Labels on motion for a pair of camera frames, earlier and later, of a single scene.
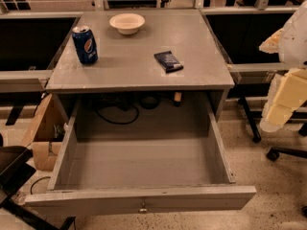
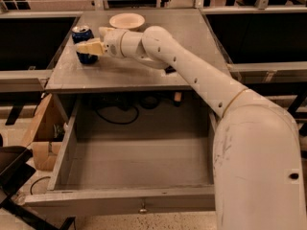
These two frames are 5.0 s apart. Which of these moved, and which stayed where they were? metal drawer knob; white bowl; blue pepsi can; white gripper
Moved: white gripper
Stayed: metal drawer knob; white bowl; blue pepsi can
